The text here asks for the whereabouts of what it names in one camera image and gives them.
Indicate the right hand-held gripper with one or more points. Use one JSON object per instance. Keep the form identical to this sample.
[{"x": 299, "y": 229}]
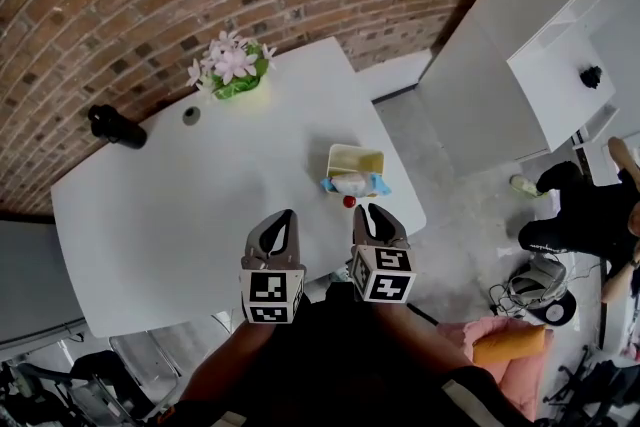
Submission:
[{"x": 382, "y": 275}]

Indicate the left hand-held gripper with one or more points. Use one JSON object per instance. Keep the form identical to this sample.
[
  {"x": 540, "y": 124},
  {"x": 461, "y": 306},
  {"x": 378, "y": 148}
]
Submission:
[{"x": 272, "y": 287}]

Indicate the white and blue packet item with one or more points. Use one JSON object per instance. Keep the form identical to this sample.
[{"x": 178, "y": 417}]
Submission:
[{"x": 352, "y": 185}]

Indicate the cream plastic box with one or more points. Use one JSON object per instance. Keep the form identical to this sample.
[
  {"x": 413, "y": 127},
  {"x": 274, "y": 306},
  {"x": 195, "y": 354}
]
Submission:
[{"x": 356, "y": 160}]

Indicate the person's right forearm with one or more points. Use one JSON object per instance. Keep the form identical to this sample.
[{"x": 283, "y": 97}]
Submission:
[{"x": 425, "y": 340}]

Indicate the person's left forearm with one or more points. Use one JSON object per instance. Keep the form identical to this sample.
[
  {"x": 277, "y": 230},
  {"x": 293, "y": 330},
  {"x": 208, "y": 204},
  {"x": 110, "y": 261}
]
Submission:
[{"x": 230, "y": 360}]

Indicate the small red ball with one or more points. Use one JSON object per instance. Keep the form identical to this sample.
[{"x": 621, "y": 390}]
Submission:
[{"x": 349, "y": 201}]

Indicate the person's black clothing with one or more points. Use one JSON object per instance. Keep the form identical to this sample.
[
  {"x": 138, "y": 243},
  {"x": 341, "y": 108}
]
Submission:
[{"x": 350, "y": 375}]

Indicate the orange cushion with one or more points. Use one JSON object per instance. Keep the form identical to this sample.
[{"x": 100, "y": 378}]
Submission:
[{"x": 507, "y": 344}]

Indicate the grey and black headset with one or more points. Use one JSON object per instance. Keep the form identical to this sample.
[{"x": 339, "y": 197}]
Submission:
[{"x": 542, "y": 285}]

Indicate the pink flowers in green pot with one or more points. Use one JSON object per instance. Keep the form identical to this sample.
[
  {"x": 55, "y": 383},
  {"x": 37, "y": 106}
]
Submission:
[{"x": 232, "y": 65}]

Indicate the black bottle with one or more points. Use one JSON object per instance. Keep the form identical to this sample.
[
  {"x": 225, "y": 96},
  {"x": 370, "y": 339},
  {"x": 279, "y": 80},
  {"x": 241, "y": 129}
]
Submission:
[{"x": 117, "y": 127}]

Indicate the pink seat cushion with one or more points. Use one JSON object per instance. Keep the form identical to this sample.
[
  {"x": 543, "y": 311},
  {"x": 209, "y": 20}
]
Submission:
[{"x": 520, "y": 380}]

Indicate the white shelf unit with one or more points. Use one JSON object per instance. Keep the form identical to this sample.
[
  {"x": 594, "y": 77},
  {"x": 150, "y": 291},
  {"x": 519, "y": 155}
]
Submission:
[{"x": 560, "y": 90}]

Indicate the black and grey chair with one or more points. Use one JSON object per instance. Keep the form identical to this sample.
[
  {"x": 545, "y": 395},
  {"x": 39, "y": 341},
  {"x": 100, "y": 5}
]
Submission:
[{"x": 90, "y": 385}]

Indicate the grey cabinet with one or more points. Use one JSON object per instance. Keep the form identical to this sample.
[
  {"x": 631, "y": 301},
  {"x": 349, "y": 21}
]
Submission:
[{"x": 35, "y": 285}]

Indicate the small black object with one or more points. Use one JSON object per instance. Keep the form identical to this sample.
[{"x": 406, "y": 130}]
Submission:
[{"x": 591, "y": 76}]

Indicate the black chair base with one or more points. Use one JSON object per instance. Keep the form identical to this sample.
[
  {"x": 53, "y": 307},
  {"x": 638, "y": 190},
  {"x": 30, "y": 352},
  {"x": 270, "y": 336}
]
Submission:
[{"x": 595, "y": 385}]

